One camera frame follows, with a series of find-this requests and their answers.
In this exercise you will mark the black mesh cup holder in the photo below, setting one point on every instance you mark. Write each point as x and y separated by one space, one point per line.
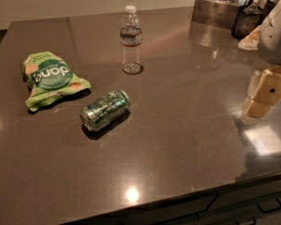
245 23

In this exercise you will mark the black drawer handle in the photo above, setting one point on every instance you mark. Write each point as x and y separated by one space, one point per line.
269 206

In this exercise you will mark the green soda can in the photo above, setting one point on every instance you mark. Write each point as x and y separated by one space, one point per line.
104 110

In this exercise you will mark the green snack bag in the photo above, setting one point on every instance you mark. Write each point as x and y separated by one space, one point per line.
49 78

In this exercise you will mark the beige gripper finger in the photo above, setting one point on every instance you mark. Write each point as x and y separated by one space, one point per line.
263 93

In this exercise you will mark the beige napkin stack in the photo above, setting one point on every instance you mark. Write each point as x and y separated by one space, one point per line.
250 42

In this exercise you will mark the clear plastic water bottle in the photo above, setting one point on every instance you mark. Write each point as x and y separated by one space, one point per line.
130 39

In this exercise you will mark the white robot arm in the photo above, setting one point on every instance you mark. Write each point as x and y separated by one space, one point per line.
269 45

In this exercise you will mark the dark drawer cabinet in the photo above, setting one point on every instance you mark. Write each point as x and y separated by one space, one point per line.
234 204

